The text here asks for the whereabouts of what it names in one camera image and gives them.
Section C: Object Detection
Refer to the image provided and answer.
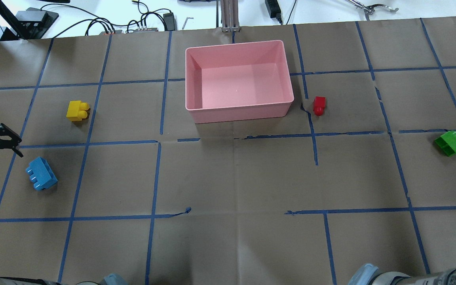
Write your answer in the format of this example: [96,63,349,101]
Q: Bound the blue toy block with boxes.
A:
[25,157,58,191]

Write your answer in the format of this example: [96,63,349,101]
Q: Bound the green toy block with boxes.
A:
[434,130,456,157]

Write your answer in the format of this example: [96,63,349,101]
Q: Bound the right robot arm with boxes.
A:
[348,263,456,285]

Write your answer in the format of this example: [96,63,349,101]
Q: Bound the pink plastic box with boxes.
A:
[185,40,295,124]

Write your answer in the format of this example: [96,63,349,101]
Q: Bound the yellow toy block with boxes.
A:
[66,100,90,122]

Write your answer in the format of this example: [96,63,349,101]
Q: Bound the black power adapter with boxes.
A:
[264,0,283,25]

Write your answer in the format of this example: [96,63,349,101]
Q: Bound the red toy block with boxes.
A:
[312,96,326,117]

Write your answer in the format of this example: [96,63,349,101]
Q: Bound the aluminium frame post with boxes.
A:
[217,0,240,32]

